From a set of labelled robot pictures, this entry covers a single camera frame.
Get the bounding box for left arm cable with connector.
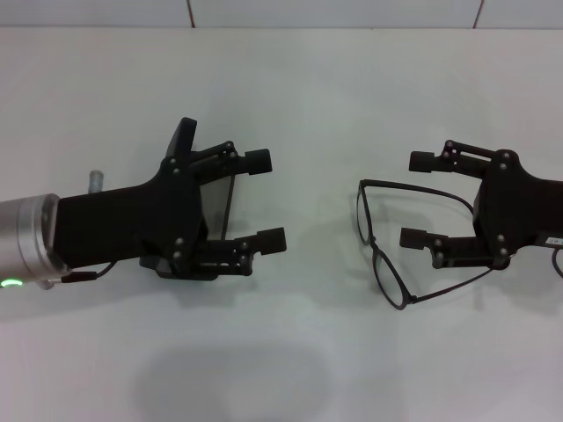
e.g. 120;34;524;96
41;261;119;292

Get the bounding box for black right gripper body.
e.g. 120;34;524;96
472;149;563;269

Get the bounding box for black thin-frame glasses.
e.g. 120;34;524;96
356;178;497;312

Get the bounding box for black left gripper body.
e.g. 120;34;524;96
52;151;210;279

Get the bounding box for black glasses case grey lining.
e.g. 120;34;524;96
139;117;235;281

